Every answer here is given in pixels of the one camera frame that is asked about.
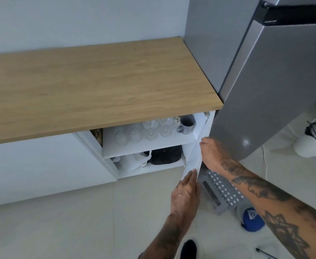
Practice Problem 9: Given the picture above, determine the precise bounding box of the person's right hand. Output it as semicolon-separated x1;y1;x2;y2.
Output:
199;137;233;173

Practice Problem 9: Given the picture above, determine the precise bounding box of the person's left hand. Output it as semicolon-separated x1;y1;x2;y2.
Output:
169;169;201;222

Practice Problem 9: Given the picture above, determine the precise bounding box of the white cabinet door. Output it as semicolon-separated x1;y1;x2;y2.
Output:
181;110;216;184

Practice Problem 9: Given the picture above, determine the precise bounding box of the blue grey mug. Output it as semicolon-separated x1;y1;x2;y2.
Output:
177;115;197;135

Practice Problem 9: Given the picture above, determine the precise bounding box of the white cabinet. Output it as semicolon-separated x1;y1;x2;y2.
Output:
0;110;216;209

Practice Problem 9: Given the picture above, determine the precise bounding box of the ribbed clear glass tumbler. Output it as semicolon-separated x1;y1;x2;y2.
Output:
130;124;143;143
114;125;129;145

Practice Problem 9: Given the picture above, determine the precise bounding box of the person's right forearm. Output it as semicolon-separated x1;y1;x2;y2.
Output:
220;159;316;259

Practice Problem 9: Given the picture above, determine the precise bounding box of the person's left forearm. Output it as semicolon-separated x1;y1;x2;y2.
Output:
137;213;191;259

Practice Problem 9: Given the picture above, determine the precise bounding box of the grey perforated plastic box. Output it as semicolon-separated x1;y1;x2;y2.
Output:
198;169;246;215

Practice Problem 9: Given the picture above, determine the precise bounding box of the black shoe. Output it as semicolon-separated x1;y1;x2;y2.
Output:
180;239;197;259

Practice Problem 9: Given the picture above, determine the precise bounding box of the white plastic bag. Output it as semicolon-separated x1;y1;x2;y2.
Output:
112;151;152;172

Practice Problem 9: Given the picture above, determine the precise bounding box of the grey refrigerator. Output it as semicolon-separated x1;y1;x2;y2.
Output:
183;0;316;162

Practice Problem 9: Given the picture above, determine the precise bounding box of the white trash bin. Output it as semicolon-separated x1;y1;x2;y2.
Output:
294;121;316;159

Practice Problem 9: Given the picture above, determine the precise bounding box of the black pen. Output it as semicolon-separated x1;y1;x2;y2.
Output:
256;248;278;259

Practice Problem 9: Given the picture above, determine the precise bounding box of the woven basket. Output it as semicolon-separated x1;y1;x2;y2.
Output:
90;128;104;146

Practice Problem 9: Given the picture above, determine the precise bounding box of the white cable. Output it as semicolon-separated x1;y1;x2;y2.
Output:
261;113;316;181

